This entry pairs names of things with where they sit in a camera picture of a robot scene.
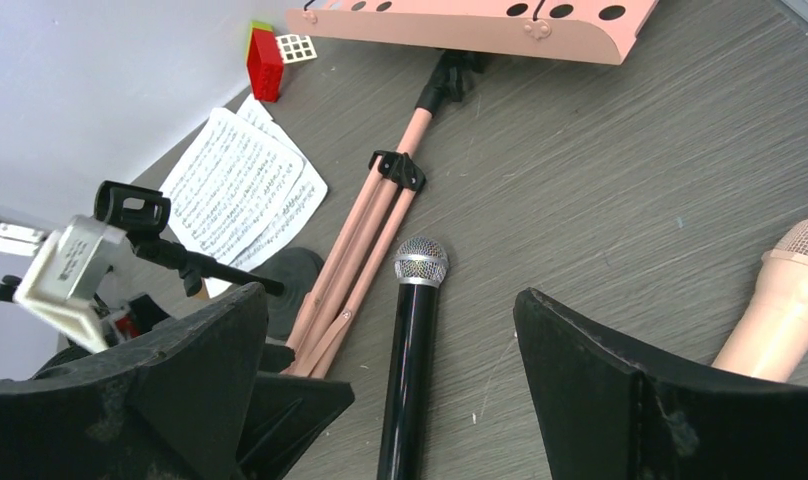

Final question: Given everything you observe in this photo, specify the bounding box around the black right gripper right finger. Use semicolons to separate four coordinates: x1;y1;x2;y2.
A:
513;288;808;479

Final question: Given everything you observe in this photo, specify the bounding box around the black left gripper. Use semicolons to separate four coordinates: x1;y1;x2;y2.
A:
92;293;355;480

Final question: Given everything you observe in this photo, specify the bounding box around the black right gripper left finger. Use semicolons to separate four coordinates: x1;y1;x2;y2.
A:
0;284;267;479

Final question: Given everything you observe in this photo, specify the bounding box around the black handheld microphone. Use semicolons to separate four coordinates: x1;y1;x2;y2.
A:
376;236;449;480

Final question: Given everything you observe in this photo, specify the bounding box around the pink foam microphone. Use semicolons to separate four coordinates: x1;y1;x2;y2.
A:
712;219;808;382

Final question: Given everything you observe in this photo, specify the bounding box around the pink music stand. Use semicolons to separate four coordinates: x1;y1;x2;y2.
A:
285;0;656;378

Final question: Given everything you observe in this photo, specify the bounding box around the red toy house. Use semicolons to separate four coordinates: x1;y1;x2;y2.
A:
246;21;318;103

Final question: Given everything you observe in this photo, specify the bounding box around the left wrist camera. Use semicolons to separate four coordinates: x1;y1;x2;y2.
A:
0;215;126;353

